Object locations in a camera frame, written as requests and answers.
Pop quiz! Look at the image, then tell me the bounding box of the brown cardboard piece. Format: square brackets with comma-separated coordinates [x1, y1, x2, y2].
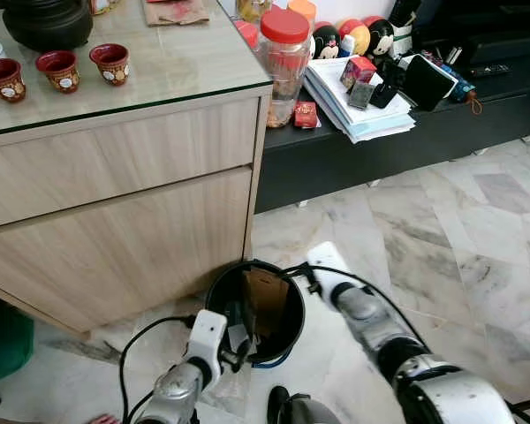
[241, 268, 290, 341]

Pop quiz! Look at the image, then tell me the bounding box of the black round rubbish bin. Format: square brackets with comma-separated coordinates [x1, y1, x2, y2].
[203, 259, 307, 367]

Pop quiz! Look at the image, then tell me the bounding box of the dark grey robot leg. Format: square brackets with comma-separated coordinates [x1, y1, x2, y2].
[267, 386, 341, 424]

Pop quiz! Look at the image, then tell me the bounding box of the black tv console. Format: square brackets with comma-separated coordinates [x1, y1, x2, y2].
[254, 0, 530, 215]

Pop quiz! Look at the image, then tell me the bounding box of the small red packet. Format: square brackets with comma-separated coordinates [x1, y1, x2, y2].
[293, 102, 319, 130]

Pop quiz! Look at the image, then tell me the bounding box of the white paper stack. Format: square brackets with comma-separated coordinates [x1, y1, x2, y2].
[302, 57, 418, 144]

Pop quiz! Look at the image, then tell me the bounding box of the small grey box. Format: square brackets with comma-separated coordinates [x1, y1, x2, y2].
[349, 81, 375, 110]

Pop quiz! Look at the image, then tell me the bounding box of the light wooden glass-topped cabinet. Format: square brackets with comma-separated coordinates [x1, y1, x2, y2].
[0, 0, 275, 338]

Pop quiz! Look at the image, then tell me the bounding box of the small black gadget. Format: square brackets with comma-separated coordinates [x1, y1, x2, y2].
[369, 79, 405, 110]

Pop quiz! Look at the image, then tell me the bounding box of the tall clear red-lid jar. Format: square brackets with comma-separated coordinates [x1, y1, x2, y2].
[258, 7, 312, 129]

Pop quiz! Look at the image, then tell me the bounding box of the small pink red box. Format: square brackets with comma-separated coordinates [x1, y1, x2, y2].
[340, 55, 378, 89]

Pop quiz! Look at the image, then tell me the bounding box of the green stool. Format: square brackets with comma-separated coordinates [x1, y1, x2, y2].
[0, 291, 34, 387]

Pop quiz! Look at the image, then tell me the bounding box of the black wallet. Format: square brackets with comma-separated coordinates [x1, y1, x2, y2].
[399, 53, 460, 112]

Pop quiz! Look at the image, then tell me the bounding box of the black round-head doll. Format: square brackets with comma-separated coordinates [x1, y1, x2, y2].
[364, 18, 397, 61]
[314, 25, 341, 61]

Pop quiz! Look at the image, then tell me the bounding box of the red yellow round doll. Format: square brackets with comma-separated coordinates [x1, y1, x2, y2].
[340, 16, 372, 54]

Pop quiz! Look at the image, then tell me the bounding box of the small red-lid jar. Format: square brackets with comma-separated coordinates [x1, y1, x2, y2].
[234, 19, 261, 52]

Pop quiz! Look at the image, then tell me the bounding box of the white pen cup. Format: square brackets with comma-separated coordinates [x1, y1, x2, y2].
[389, 0, 420, 58]

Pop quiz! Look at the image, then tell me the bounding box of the orange-lid jar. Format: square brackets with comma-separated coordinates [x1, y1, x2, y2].
[287, 0, 317, 23]

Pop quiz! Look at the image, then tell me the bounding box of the black remote control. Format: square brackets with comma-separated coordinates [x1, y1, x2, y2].
[466, 62, 511, 79]

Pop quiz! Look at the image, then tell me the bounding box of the red patterned tea cup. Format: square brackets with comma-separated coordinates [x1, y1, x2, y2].
[0, 57, 27, 104]
[35, 49, 80, 95]
[89, 42, 131, 87]

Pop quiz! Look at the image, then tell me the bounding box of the brown paper napkin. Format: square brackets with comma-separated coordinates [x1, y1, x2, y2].
[143, 0, 211, 26]

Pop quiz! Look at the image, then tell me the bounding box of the black teapot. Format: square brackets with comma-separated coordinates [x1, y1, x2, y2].
[0, 0, 95, 52]

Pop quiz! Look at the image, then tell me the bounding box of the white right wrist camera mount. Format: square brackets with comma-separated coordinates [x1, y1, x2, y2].
[305, 241, 354, 301]

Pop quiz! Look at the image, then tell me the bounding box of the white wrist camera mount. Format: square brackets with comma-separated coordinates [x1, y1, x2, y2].
[187, 309, 228, 365]
[305, 241, 354, 301]

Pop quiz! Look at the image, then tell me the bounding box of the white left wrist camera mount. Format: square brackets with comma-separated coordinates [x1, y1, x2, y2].
[187, 309, 228, 365]

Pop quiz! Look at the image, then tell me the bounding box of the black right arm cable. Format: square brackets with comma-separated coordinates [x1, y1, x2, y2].
[281, 261, 429, 347]

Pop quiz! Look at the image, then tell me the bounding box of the blue pouch with brown strap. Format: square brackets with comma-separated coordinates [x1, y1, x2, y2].
[442, 66, 482, 116]

